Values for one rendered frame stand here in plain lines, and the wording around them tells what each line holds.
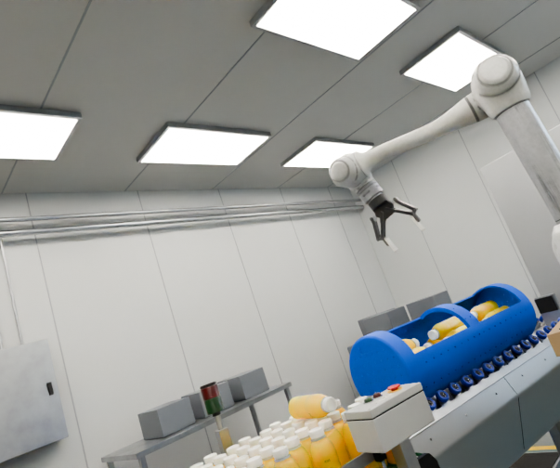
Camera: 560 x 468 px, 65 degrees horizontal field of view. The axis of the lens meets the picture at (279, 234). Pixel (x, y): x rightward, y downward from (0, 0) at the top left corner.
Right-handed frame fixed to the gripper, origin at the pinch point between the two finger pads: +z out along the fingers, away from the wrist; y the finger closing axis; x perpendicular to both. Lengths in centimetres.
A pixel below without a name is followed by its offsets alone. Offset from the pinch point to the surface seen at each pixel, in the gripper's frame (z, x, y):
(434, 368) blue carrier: 40.1, -22.9, -13.3
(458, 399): 54, -16, -17
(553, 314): 70, 86, 2
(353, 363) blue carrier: 24, -26, -37
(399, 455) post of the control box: 44, -69, -12
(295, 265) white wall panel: -85, 352, -281
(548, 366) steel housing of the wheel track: 74, 36, -1
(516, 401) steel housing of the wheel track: 71, 7, -10
